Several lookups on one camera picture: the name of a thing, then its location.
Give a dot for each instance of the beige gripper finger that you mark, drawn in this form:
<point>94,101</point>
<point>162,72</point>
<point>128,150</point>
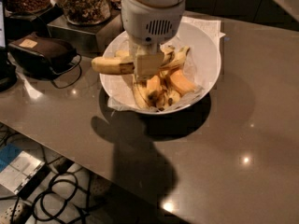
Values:
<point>147,60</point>

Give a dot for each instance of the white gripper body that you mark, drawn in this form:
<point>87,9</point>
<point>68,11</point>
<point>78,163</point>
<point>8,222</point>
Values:
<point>149,22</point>

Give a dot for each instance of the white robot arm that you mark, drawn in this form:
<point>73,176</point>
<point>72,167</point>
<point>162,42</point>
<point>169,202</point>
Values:
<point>283,13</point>

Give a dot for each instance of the white bowl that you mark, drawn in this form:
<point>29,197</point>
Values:
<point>204,56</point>

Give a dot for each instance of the orange fruit piece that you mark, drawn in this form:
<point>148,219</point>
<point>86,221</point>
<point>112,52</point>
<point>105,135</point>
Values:
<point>180,83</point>

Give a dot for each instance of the white paper liner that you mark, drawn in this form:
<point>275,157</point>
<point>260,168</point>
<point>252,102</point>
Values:
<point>193,94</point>

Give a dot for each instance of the metal stand box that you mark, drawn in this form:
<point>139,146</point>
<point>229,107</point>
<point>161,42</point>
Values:
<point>90,41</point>

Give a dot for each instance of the glass jar with granola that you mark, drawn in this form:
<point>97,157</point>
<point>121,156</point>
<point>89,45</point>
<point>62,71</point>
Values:
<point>85,12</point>

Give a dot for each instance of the black card terminal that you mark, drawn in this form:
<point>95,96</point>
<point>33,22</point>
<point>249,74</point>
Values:
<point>43,57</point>

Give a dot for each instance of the silver box on floor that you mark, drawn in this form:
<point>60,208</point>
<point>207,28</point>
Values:
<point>17,170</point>

